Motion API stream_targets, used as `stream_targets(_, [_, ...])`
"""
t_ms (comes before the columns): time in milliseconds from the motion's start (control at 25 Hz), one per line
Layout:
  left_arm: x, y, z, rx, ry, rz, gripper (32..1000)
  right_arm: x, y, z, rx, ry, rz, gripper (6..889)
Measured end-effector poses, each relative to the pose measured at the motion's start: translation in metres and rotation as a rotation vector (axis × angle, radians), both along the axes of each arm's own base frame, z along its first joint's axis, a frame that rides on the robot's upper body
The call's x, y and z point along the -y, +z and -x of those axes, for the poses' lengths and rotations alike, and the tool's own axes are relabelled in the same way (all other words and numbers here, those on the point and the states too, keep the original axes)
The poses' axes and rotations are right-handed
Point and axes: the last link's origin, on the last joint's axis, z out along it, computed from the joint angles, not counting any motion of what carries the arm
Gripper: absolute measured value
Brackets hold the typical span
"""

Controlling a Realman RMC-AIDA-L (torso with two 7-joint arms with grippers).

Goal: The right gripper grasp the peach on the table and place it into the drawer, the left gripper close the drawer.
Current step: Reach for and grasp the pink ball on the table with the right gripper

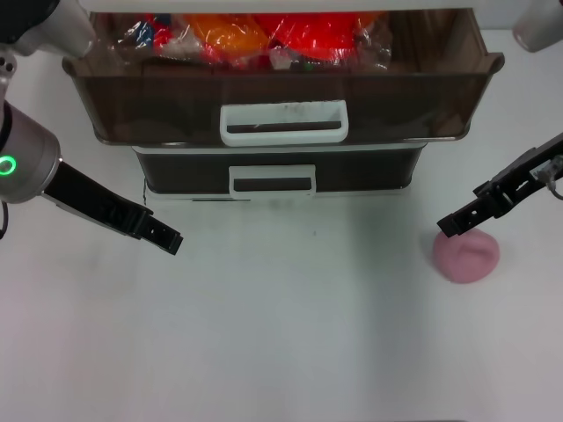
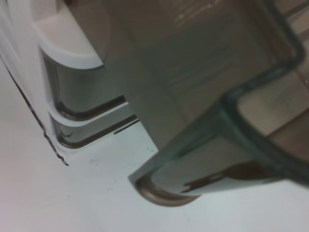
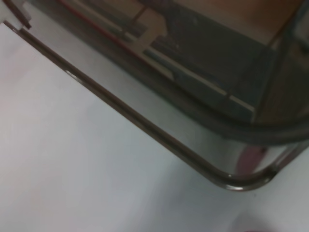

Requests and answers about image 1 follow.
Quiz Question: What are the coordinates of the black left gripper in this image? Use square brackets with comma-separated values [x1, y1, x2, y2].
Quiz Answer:
[42, 159, 184, 257]

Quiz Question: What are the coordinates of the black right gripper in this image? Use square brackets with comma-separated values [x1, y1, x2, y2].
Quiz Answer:
[436, 131, 563, 239]

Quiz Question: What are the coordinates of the pink peach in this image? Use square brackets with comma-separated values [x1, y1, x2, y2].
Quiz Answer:
[432, 228, 501, 285]

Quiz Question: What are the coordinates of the brown drawer with smudged handle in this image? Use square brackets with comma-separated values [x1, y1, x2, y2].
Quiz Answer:
[61, 10, 506, 147]

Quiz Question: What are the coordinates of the dark plastic drawer cabinet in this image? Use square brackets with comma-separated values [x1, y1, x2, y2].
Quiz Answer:
[86, 0, 479, 204]

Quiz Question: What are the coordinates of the brown toy in plastic bag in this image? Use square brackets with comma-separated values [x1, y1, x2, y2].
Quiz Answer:
[351, 12, 393, 72]

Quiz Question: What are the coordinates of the orange toy in plastic bag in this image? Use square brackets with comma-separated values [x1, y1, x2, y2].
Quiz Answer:
[183, 12, 270, 68]

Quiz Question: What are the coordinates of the red toy in plastic bag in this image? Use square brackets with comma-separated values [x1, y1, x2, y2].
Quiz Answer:
[250, 12, 358, 63]

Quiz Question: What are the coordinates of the clear plug grey cable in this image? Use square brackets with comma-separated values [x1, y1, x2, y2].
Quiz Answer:
[533, 155, 563, 195]

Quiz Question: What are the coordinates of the brown drawer with small handle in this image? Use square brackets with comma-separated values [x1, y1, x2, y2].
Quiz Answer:
[136, 147, 426, 197]

